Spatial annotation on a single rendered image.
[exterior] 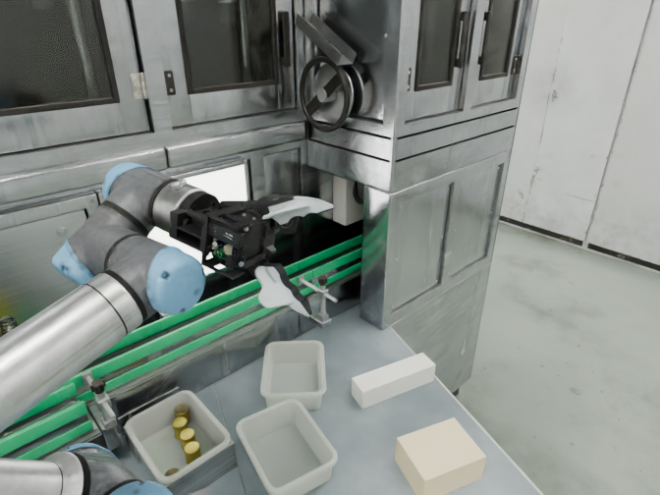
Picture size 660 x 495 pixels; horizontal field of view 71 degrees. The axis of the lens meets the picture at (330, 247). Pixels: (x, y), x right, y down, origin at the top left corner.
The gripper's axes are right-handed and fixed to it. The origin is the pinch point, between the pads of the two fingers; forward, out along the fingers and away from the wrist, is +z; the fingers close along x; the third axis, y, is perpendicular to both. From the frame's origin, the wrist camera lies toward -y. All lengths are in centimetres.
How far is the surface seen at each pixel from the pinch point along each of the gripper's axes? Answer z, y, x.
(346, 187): -45, -98, -18
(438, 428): 16, -46, -52
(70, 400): -57, -2, -58
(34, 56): -83, -13, 11
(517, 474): 35, -50, -57
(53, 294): -75, -10, -42
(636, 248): 82, -348, -65
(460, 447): 22, -43, -52
